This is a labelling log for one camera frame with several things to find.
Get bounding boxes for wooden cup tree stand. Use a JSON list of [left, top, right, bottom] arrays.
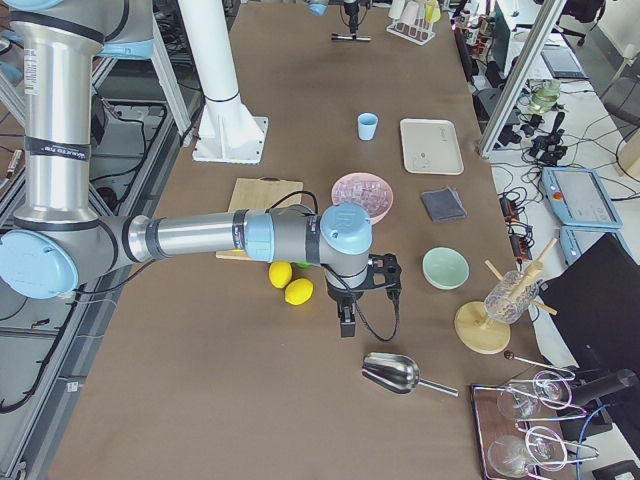
[[454, 238, 557, 354]]

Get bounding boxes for grey folded cloth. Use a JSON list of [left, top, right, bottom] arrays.
[[420, 186, 468, 223]]

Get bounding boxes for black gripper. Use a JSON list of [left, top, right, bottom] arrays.
[[326, 283, 364, 337], [343, 0, 360, 32]]

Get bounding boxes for textured glass cup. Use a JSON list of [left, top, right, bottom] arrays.
[[484, 271, 539, 325]]

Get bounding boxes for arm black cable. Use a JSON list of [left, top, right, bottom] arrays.
[[249, 188, 401, 343]]

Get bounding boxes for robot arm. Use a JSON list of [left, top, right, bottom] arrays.
[[1, 1, 373, 337], [306, 0, 372, 36]]

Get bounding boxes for pink ice bowl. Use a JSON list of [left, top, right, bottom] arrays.
[[331, 172, 394, 224]]

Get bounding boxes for wine glass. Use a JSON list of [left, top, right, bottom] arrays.
[[497, 370, 573, 421], [486, 426, 600, 479]]

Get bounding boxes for white wire cup rack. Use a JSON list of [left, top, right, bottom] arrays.
[[386, 4, 436, 46]]

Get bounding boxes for pink plastic cup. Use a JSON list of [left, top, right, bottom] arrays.
[[399, 1, 420, 26]]

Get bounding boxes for yellow lemon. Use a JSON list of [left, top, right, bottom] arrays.
[[284, 278, 314, 306], [268, 261, 293, 289]]

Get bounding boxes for light blue plastic cup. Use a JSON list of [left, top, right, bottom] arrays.
[[357, 112, 379, 141]]

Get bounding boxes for metal muddler with black tip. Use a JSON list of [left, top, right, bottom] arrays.
[[331, 33, 372, 42]]

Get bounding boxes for blue teach pendant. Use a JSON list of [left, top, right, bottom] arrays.
[[559, 225, 625, 266], [541, 167, 623, 229]]

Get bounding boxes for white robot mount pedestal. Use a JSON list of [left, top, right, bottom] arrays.
[[179, 0, 268, 165]]

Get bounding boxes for black tray with glasses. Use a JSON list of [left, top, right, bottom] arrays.
[[471, 384, 589, 479]]

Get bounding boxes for yellow plastic cup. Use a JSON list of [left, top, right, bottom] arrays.
[[424, 0, 441, 24]]

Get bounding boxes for wooden cutting board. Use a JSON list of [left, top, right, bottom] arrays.
[[216, 177, 304, 260]]

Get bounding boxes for green bowl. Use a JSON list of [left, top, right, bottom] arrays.
[[422, 247, 470, 290]]

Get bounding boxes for metal ice scoop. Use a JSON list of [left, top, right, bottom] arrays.
[[361, 352, 459, 398]]

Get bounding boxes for cream rabbit tray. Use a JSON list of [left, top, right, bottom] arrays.
[[399, 118, 464, 176]]

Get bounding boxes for aluminium frame post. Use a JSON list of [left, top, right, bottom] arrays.
[[477, 0, 566, 160]]

